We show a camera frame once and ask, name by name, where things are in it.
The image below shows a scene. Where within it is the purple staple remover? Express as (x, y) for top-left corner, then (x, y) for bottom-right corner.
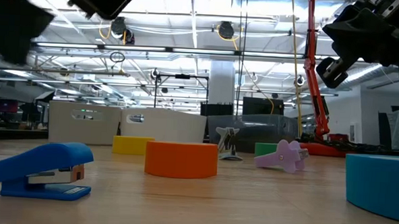
(253, 138), (310, 175)

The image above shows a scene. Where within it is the black background frame stand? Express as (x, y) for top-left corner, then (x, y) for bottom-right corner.
(153, 72), (210, 111)

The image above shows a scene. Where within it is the light blue staple remover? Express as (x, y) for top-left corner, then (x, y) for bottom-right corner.
(214, 126), (245, 162)

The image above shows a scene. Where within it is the black background box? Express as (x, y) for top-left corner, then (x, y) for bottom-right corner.
(200, 102), (235, 118)

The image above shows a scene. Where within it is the blue tape roll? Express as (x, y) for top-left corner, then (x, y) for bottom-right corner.
(342, 152), (399, 224)

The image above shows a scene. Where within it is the blue mini stapler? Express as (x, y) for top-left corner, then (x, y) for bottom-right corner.
(0, 139), (96, 202)

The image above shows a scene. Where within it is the orange tape roll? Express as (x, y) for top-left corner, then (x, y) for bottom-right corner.
(144, 140), (220, 180)

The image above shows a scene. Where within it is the yellow tape roll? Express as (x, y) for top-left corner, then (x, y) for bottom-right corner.
(111, 134), (156, 157)

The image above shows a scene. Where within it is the black ceiling cable reel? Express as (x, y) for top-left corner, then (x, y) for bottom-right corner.
(217, 20), (237, 40)
(108, 16), (137, 46)

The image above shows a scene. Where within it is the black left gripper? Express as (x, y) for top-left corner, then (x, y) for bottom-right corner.
(0, 0), (152, 72)

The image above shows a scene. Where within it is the yellow hanging cable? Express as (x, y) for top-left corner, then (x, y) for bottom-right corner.
(284, 0), (309, 138)

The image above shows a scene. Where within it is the black background monitor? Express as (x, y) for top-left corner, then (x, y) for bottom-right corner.
(242, 96), (285, 117)

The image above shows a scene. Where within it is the white pillar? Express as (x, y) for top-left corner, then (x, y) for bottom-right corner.
(208, 60), (237, 106)

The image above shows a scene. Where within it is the green tape roll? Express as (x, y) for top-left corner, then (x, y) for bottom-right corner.
(253, 142), (288, 160)

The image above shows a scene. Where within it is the grey plastic bin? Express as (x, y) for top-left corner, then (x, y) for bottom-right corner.
(47, 100), (123, 147)

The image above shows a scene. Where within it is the brown translucent plastic bin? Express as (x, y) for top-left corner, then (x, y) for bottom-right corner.
(205, 111), (300, 156)

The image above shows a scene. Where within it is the white plastic bin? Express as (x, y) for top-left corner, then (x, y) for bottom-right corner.
(119, 106), (208, 144)

